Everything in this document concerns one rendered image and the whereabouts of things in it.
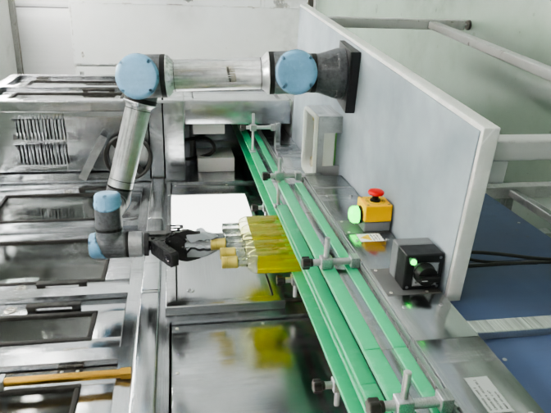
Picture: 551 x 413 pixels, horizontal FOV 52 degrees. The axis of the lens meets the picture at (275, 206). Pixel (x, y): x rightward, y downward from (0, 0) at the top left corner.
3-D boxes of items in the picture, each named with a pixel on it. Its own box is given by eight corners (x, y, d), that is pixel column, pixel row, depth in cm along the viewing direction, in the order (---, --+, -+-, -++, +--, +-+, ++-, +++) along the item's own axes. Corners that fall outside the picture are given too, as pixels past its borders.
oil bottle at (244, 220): (301, 229, 186) (236, 231, 182) (302, 213, 184) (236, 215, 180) (304, 236, 181) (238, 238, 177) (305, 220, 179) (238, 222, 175)
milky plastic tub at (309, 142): (324, 166, 204) (300, 166, 202) (328, 104, 195) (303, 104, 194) (336, 182, 188) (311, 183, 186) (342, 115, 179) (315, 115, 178)
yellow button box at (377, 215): (382, 220, 148) (355, 221, 146) (385, 193, 145) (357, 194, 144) (392, 231, 141) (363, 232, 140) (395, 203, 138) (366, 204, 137)
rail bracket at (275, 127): (290, 149, 248) (239, 150, 244) (292, 111, 242) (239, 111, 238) (292, 152, 244) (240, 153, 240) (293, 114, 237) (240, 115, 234)
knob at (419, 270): (433, 282, 114) (439, 290, 111) (412, 283, 113) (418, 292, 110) (435, 261, 112) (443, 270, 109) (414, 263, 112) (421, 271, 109)
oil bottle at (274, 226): (304, 237, 181) (238, 240, 177) (305, 221, 179) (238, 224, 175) (308, 244, 175) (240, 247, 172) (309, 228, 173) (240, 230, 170)
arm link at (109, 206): (97, 188, 167) (100, 224, 169) (89, 195, 156) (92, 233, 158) (125, 187, 167) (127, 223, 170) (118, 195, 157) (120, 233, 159)
